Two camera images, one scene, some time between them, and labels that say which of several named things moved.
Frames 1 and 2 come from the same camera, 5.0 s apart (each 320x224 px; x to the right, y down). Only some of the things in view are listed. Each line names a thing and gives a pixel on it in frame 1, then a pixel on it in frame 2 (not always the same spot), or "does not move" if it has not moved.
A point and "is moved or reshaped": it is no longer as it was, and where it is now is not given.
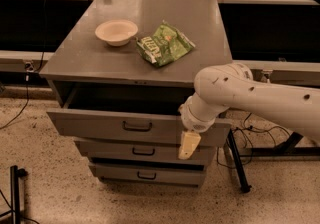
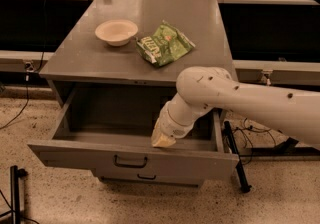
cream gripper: [193, 122] → [172, 124]
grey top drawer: [128, 114] is moved or reshaped
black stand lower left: [15, 174] does not move
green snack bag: [165, 45] does not move
